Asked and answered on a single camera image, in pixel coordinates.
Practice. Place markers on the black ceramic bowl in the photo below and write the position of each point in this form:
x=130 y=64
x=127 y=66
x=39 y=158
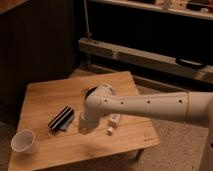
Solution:
x=89 y=92

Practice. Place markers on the white plastic cup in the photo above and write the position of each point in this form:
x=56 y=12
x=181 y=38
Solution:
x=24 y=142

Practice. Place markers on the black handle on shelf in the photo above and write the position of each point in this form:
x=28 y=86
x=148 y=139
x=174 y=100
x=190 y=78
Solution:
x=189 y=64

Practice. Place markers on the metal pole stand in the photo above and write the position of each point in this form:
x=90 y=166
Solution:
x=88 y=33

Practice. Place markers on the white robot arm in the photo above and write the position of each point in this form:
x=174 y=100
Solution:
x=194 y=108

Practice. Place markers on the black striped box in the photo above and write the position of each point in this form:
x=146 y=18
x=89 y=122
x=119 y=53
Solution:
x=60 y=119

